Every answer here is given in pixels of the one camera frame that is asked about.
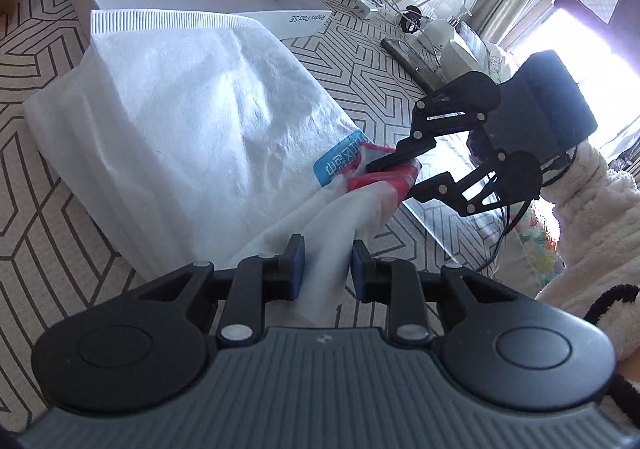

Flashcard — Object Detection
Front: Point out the white shopping bag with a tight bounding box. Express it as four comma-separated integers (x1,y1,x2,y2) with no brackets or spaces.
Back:
22,9,423,325

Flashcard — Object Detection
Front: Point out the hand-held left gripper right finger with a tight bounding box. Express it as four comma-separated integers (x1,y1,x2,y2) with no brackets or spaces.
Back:
351,239,523,346

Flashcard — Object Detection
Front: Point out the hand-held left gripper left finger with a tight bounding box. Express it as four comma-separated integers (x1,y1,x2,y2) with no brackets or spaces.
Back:
135,234,307,346

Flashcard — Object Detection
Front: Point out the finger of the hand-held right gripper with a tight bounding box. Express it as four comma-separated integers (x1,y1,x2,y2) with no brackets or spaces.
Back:
409,153,506,218
365,71,502,174

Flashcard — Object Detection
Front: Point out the black slim device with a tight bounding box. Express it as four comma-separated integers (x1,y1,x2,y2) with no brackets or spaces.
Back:
381,38,443,92

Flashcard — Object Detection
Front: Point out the white small box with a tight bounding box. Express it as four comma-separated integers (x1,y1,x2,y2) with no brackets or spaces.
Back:
440,40,483,77

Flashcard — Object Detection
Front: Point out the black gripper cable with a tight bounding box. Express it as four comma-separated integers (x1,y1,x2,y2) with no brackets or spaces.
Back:
500,154,576,241

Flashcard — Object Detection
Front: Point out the patterned tablecloth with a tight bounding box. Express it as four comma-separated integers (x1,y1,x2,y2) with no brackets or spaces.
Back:
0,0,501,430

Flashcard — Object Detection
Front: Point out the cream black fleece garment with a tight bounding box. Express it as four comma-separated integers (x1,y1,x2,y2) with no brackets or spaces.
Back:
582,284,640,430

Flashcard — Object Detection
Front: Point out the person's right forearm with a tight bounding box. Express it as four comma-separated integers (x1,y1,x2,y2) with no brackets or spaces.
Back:
535,141,640,310

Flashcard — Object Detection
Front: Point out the white charger plug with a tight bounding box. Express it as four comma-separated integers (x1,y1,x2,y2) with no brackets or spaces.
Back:
350,0,388,20

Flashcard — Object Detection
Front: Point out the floral print cloth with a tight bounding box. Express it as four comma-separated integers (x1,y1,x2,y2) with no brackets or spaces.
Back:
515,216,558,275

